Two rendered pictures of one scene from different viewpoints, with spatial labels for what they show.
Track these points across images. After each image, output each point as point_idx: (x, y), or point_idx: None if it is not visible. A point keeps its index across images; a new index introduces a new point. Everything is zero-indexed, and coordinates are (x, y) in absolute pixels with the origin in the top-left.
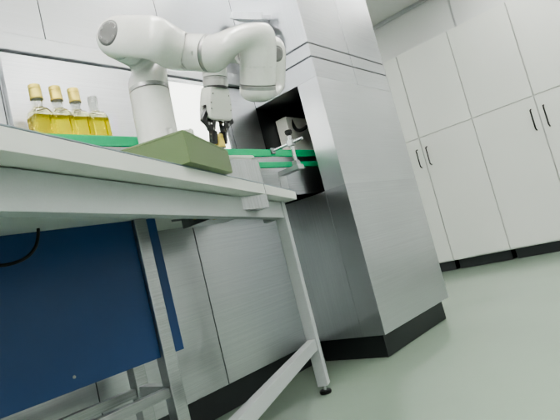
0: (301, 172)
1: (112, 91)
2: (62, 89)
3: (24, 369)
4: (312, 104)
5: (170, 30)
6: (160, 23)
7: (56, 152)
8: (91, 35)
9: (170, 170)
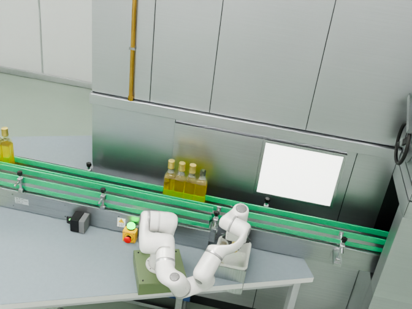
0: (363, 255)
1: (239, 150)
2: (205, 146)
3: None
4: (393, 228)
5: (144, 250)
6: (141, 245)
7: (56, 303)
8: (243, 108)
9: (124, 296)
